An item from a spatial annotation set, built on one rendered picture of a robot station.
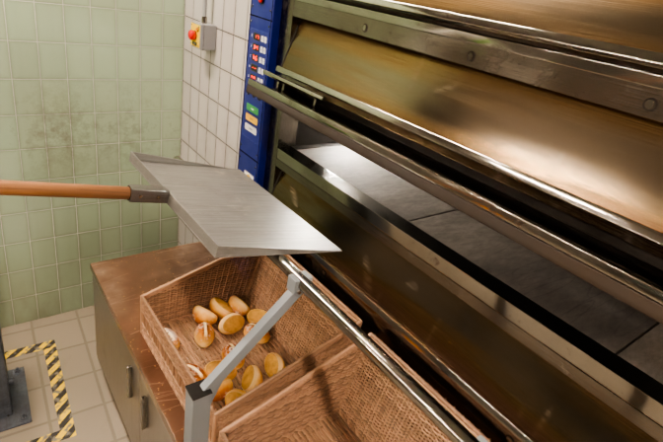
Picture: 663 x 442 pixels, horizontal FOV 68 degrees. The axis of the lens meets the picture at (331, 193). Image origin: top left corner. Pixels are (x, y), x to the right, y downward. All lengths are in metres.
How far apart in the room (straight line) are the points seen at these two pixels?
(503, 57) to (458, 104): 0.15
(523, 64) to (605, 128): 0.20
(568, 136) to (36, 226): 2.25
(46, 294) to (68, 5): 1.37
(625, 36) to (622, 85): 0.08
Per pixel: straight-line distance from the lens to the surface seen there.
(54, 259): 2.72
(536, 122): 1.06
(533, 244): 0.91
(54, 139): 2.46
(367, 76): 1.37
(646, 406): 1.10
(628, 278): 0.86
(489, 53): 1.11
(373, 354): 0.91
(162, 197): 1.22
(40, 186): 1.14
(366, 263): 1.45
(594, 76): 1.00
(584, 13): 1.01
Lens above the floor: 1.76
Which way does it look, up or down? 24 degrees down
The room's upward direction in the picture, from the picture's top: 10 degrees clockwise
